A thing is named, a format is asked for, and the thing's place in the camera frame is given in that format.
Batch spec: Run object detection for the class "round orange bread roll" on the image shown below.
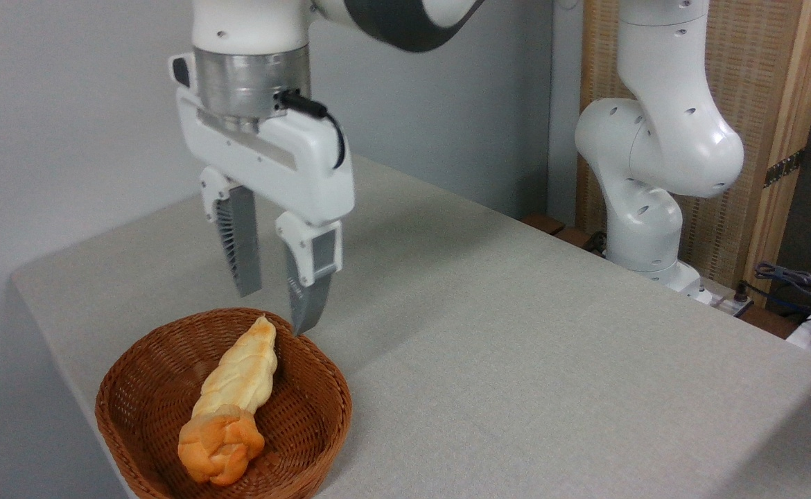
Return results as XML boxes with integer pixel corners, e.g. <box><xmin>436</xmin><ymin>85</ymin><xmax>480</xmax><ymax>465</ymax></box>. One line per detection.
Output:
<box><xmin>177</xmin><ymin>405</ymin><xmax>266</xmax><ymax>486</ymax></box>

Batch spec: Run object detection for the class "brown wooden ledge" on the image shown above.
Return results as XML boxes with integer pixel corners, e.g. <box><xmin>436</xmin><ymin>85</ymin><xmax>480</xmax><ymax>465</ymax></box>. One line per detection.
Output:
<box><xmin>521</xmin><ymin>213</ymin><xmax>609</xmax><ymax>259</ymax></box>

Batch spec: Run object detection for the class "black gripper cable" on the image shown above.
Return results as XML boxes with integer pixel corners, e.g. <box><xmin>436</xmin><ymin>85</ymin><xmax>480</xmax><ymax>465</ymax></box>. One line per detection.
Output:
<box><xmin>277</xmin><ymin>89</ymin><xmax>347</xmax><ymax>170</ymax></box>

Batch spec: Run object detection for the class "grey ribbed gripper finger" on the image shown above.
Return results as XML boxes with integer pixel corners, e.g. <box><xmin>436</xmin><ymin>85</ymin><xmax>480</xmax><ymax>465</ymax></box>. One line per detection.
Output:
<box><xmin>275</xmin><ymin>211</ymin><xmax>344</xmax><ymax>337</ymax></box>
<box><xmin>199</xmin><ymin>165</ymin><xmax>263</xmax><ymax>297</ymax></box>

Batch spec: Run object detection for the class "black metal hinge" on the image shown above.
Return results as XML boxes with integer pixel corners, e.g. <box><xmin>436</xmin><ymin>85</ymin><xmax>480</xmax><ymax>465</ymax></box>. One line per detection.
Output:
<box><xmin>764</xmin><ymin>148</ymin><xmax>807</xmax><ymax>188</ymax></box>

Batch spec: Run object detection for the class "wooden woven screen panel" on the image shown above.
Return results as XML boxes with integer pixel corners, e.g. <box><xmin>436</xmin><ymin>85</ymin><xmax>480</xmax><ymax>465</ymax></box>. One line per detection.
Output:
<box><xmin>575</xmin><ymin>0</ymin><xmax>811</xmax><ymax>307</ymax></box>

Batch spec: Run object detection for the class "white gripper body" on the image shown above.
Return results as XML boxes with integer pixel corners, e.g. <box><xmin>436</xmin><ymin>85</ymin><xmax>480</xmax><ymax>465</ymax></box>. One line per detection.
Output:
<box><xmin>168</xmin><ymin>52</ymin><xmax>356</xmax><ymax>227</ymax></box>

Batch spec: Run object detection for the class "grey table cloth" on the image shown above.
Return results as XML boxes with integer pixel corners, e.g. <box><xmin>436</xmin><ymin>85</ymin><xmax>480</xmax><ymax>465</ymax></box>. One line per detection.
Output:
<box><xmin>9</xmin><ymin>154</ymin><xmax>811</xmax><ymax>499</ymax></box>

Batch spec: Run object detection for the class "brown wicker basket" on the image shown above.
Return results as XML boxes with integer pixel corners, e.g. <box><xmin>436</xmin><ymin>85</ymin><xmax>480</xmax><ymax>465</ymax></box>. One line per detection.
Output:
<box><xmin>95</xmin><ymin>308</ymin><xmax>353</xmax><ymax>499</ymax></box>

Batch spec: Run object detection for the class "grey cable bundle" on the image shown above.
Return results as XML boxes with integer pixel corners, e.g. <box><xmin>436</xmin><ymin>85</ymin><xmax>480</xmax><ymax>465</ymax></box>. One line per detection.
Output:
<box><xmin>735</xmin><ymin>261</ymin><xmax>811</xmax><ymax>325</ymax></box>

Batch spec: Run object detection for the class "long braided pale bread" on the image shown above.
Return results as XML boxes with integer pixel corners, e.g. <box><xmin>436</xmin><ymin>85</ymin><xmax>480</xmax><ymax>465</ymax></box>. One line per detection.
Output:
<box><xmin>191</xmin><ymin>315</ymin><xmax>279</xmax><ymax>421</ymax></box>

